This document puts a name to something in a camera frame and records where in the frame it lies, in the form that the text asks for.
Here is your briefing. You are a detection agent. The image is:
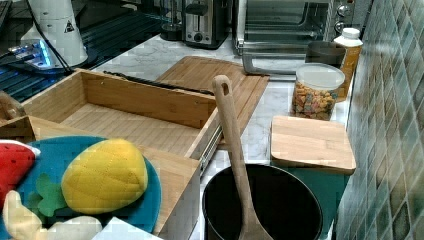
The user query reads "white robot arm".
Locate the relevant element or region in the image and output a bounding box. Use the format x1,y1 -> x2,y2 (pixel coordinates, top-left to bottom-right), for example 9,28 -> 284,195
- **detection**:
8,0 -> 88,71

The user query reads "wooden drawer cabinet box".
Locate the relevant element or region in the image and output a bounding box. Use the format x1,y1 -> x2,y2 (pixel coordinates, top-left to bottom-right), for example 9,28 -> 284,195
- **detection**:
1,116 -> 200,240

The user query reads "large wooden cutting board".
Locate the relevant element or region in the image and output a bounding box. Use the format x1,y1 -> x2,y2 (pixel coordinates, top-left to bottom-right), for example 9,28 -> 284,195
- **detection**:
157,56 -> 269,133

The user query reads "black and silver toaster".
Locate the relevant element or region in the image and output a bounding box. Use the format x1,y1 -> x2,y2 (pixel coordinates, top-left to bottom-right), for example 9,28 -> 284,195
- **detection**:
182,0 -> 232,50

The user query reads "black coffee grinder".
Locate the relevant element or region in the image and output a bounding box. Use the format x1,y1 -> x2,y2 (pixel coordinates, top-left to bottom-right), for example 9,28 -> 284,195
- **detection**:
160,0 -> 182,41

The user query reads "silver toaster oven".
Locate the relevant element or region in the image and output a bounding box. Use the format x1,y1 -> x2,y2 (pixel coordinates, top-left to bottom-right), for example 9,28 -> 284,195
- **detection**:
232,0 -> 371,75

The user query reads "clear jar of colourful cereal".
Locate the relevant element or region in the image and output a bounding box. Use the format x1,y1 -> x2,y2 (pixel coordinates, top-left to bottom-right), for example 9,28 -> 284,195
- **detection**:
290,63 -> 345,121

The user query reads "black utensil holder pot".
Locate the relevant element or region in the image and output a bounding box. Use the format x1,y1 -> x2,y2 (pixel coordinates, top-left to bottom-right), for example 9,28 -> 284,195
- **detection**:
202,164 -> 323,240

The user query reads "teal canister with wooden lid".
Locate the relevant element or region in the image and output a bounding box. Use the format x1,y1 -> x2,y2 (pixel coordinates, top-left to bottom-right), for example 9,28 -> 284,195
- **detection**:
270,116 -> 356,233

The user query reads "wooden spatula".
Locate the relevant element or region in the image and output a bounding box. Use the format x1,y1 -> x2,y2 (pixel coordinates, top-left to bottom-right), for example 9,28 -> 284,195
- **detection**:
212,75 -> 273,240

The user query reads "yellow plush lemon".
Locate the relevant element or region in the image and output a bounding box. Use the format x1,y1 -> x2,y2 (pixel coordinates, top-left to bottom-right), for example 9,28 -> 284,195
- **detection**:
61,139 -> 149,214

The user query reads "dark grey metal cup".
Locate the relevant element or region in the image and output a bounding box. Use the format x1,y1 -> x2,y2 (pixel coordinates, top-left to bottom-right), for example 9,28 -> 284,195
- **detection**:
305,41 -> 346,68

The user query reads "orange bottle with white cap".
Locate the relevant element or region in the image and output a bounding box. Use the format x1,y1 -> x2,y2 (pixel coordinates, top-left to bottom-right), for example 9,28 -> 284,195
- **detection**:
334,28 -> 363,102

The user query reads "green plush leaf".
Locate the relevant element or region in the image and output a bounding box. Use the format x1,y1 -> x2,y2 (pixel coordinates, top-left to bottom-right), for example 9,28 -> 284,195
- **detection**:
28,173 -> 67,217

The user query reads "red plush watermelon slice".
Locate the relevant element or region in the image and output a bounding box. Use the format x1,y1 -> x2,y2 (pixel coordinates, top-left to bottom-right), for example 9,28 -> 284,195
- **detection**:
0,140 -> 41,205

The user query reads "white plush toy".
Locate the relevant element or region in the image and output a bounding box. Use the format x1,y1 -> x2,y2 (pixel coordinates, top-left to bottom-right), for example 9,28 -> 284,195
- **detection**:
2,190 -> 102,240

